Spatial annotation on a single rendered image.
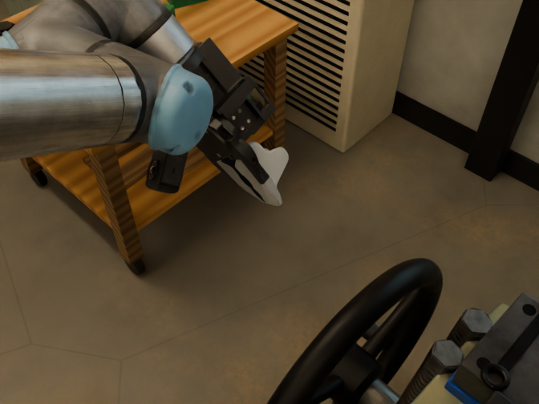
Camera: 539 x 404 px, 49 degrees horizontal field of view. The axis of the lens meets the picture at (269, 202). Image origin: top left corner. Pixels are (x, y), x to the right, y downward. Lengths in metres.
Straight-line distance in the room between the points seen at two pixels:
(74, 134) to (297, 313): 1.23
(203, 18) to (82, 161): 0.53
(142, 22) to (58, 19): 0.09
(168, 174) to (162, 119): 0.16
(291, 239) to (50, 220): 0.73
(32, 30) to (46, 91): 0.19
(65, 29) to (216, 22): 1.05
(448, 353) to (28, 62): 0.37
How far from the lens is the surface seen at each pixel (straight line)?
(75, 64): 0.46
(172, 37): 0.66
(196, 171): 1.69
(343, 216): 1.82
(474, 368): 0.45
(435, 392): 0.48
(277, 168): 0.73
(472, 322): 0.51
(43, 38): 0.60
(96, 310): 1.68
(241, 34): 1.57
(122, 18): 0.65
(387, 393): 0.62
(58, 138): 0.44
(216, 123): 0.67
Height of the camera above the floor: 1.39
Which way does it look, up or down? 49 degrees down
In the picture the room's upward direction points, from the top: straight up
